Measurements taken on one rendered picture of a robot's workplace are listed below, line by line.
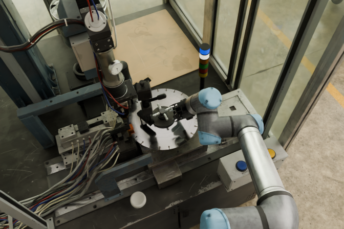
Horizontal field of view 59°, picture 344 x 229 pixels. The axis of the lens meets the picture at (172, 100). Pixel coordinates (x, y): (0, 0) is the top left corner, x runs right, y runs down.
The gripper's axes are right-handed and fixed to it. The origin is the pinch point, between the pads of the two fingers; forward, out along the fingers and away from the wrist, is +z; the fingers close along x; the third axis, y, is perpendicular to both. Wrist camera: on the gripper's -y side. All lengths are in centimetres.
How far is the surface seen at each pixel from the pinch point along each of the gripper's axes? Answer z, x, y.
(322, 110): 61, 33, -151
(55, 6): 40, -78, 30
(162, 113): 1.1, -2.2, 7.2
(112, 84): -23.1, -15.5, 30.2
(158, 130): 4.3, 4.5, 10.1
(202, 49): -11.2, -22.5, -16.1
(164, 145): 0.7, 11.2, 11.4
